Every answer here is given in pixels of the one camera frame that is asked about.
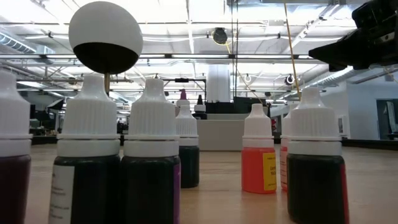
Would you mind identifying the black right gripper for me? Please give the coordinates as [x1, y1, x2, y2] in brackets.
[308, 21, 398, 73]

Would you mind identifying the orange-red food coloring bottle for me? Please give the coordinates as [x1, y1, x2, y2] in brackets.
[279, 104, 299, 192]

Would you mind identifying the dark bottle red label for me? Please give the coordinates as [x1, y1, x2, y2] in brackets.
[285, 86, 351, 224]

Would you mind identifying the orange bottle yellow label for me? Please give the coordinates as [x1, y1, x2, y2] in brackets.
[241, 103, 277, 195]

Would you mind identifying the large bottle purple tip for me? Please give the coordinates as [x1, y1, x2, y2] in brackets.
[176, 89, 191, 108]

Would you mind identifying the small dark food coloring bottle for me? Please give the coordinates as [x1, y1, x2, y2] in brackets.
[175, 105, 200, 189]

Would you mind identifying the dark bottle purple label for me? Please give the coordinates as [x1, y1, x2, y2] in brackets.
[119, 78, 182, 224]

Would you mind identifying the dark bottle white label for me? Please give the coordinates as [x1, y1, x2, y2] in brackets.
[48, 74, 121, 224]

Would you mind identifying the dark red food coloring bottle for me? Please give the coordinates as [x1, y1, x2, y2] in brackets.
[0, 70, 34, 224]

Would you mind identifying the long ceiling light bar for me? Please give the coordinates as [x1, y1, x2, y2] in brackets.
[0, 53, 312, 61]

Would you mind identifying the black vertical pole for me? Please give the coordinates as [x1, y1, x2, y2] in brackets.
[230, 0, 239, 103]

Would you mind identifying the black equipment box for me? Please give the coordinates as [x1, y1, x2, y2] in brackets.
[206, 96, 268, 116]

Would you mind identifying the white square column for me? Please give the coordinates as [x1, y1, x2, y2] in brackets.
[206, 64, 231, 103]

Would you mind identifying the white plastic storage bin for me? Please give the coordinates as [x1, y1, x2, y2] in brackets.
[195, 105, 270, 152]

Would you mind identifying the white globe table lamp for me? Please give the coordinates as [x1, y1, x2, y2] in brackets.
[68, 1, 144, 96]

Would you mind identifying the black angled monitor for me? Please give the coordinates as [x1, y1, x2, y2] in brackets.
[46, 98, 65, 111]

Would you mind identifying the silver ventilation duct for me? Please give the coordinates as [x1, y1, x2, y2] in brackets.
[306, 65, 398, 90]

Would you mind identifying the yellow hanging cable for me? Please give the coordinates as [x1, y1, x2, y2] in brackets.
[282, 0, 302, 102]

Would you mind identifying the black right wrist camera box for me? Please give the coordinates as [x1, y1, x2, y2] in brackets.
[351, 0, 398, 30]

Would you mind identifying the black table edge rail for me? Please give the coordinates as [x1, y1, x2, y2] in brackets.
[30, 135, 398, 151]

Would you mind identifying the black metal frame rig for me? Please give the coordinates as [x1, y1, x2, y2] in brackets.
[161, 77, 207, 106]

